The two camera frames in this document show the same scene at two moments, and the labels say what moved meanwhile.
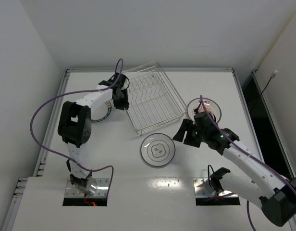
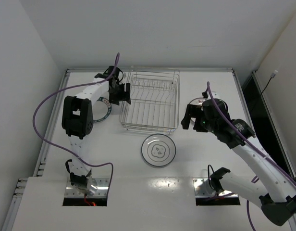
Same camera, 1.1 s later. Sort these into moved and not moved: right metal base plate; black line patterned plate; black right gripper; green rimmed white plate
Moved: black right gripper
Not moved: black line patterned plate; green rimmed white plate; right metal base plate
